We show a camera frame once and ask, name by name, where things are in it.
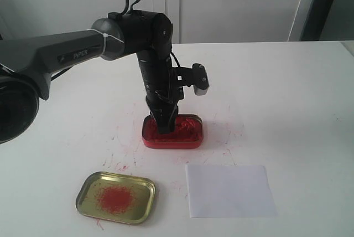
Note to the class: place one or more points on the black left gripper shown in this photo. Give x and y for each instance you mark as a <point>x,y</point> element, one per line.
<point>162,93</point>

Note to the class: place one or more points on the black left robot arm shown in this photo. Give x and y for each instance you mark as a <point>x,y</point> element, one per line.
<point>29,65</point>

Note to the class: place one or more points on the red ink paste tin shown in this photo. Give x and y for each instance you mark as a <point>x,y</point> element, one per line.
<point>188,133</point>

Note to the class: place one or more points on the white paper sheet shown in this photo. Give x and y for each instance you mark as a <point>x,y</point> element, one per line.
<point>217,191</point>

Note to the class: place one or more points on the gold tin lid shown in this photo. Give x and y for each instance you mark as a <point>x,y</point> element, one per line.
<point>116,197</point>

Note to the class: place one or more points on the white cabinet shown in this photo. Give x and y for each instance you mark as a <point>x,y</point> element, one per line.
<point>194,21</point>

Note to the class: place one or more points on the dark vertical post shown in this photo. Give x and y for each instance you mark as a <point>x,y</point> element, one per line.
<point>315,20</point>

